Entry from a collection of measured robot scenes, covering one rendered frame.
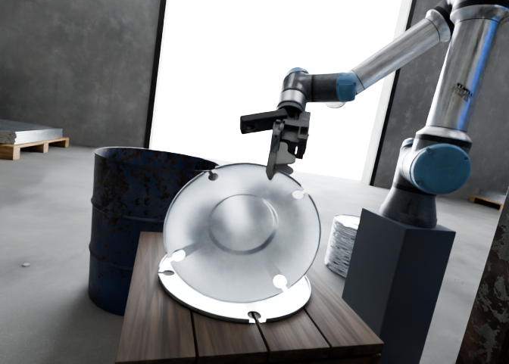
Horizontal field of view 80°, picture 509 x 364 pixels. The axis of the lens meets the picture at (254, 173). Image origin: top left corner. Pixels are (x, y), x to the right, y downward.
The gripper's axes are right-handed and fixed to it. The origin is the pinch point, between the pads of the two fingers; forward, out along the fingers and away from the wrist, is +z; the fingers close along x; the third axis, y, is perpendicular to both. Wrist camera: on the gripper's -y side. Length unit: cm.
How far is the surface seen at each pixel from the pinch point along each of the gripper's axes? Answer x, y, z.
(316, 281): 11.3, 13.9, 16.1
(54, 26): 153, -323, -286
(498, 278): -16.5, 30.1, 20.9
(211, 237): -0.5, -7.2, 16.5
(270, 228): -1.1, 2.8, 12.7
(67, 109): 231, -301, -219
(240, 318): -2.6, 1.2, 28.9
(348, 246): 85, 39, -29
